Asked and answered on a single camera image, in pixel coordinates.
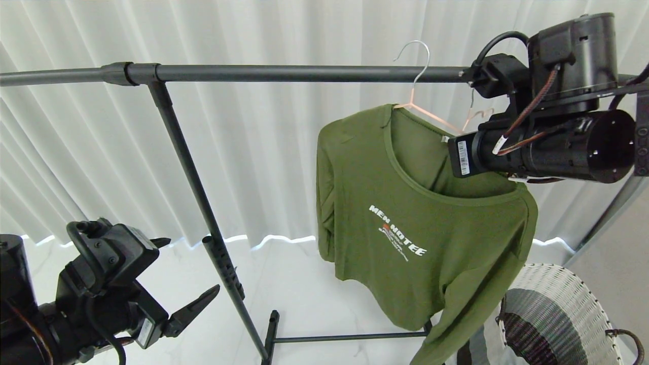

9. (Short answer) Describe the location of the pink clothes hanger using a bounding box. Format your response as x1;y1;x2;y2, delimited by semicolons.
461;87;496;133
392;40;465;136

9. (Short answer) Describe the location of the black clothes rack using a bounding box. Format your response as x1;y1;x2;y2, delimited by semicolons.
0;61;475;365

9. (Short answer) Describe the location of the white curtain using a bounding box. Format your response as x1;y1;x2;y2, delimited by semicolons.
0;0;649;252

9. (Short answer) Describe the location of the green long-sleeved shirt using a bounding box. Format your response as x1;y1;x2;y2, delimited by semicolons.
315;103;539;365

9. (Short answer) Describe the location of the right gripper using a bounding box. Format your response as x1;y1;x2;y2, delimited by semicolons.
448;109;638;184

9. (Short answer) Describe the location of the white laundry basket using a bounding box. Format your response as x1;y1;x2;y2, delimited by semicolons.
455;262;645;365

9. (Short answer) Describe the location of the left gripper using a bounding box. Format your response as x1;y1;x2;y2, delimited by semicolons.
34;236;222;365

